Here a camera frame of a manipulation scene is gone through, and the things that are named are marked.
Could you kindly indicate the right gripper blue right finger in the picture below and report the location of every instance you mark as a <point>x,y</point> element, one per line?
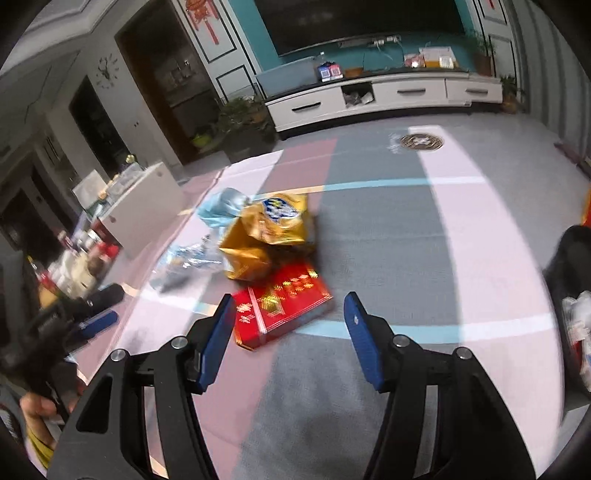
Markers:
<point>369,335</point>

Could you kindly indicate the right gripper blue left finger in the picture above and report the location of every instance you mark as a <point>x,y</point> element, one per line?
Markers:
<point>213,343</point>

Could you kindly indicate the clear silver plastic wrapper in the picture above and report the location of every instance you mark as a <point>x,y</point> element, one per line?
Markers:
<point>180,264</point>

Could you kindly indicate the red gift box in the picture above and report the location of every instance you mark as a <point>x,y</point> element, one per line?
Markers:
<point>286,299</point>

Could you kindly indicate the golden snack bag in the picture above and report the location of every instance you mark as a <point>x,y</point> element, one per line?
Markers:
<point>267,233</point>

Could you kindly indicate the light blue face mask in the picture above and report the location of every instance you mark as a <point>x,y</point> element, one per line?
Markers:
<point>220,209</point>

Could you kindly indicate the black round trash bin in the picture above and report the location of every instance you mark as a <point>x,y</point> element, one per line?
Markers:
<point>567,276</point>

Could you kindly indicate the person's left hand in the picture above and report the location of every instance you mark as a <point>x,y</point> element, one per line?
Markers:
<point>36,411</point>

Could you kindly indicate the pastel striped table cloth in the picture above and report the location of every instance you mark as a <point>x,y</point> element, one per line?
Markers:
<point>426,241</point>

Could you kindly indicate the white side cabinet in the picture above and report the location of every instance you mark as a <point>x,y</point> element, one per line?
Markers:
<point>145,210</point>

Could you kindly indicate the potted plant by doorway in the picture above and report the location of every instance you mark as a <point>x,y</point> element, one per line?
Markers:
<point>246,128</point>

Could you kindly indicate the white tv cabinet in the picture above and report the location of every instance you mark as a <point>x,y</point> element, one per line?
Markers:
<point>382,93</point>

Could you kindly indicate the potted plant by cabinet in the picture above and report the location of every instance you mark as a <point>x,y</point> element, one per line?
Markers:
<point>511,103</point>

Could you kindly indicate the grey curtain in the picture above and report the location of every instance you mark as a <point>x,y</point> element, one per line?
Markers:
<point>556,86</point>

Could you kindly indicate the large black television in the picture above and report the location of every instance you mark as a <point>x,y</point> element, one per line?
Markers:
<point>299,24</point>

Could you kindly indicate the wall clock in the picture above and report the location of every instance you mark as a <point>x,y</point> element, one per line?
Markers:
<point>107,71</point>

